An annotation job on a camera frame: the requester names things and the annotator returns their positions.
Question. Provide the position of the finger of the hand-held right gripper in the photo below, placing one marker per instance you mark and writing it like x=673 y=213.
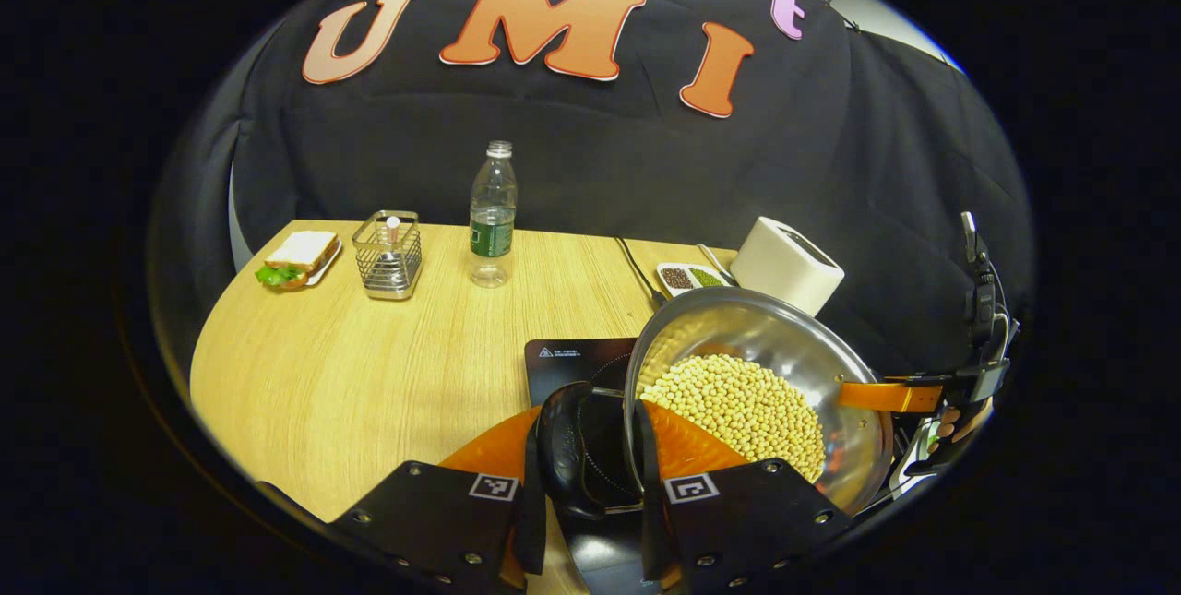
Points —
x=890 y=395

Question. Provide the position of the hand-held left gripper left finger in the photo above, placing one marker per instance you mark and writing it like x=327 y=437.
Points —
x=530 y=503

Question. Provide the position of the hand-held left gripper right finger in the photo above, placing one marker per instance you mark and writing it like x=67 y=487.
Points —
x=650 y=503

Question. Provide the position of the pile of yellow soybeans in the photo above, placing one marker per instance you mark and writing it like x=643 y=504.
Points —
x=747 y=410

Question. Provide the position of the black induction cooktop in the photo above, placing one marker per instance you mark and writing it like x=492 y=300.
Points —
x=572 y=360

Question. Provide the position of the white toaster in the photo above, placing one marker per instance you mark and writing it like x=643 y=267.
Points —
x=784 y=263

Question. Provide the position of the metal spoon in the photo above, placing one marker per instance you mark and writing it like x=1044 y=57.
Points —
x=715 y=263

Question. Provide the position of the white divided dish with beans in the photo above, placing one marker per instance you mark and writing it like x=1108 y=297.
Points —
x=692 y=279

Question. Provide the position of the clear plastic water bottle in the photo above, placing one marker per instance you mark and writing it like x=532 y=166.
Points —
x=493 y=226

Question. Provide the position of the sandwich with lettuce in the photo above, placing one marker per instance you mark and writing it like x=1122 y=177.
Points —
x=300 y=254

